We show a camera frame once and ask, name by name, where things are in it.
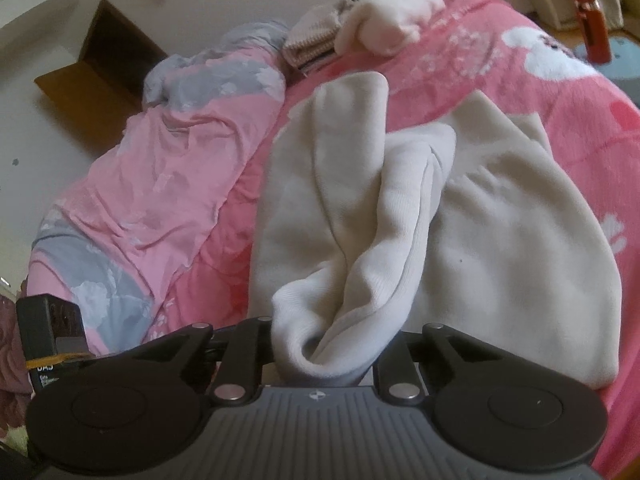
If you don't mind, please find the cream fleece garment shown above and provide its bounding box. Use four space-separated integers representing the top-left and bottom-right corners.
333 0 447 57

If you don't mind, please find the beige zip hoodie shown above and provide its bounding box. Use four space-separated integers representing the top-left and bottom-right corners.
247 71 624 392

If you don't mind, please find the pink grey floral duvet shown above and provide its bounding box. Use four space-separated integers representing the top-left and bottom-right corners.
27 20 289 362

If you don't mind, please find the checkered folded cloth stack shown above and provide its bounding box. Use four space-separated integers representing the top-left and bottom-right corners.
281 2 357 74

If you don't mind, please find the blue plastic stool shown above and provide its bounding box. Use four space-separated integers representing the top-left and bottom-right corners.
571 34 640 87

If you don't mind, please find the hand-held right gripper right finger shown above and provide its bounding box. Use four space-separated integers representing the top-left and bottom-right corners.
374 323 507 407

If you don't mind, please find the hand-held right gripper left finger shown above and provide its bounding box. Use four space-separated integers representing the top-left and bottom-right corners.
136 315 277 407

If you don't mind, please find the pink floral bed sheet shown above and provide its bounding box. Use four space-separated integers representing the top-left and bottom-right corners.
145 0 640 480

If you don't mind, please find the red thermos bottle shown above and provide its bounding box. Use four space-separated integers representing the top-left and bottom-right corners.
571 0 612 67

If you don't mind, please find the wooden door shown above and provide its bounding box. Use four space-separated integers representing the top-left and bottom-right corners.
33 0 169 112

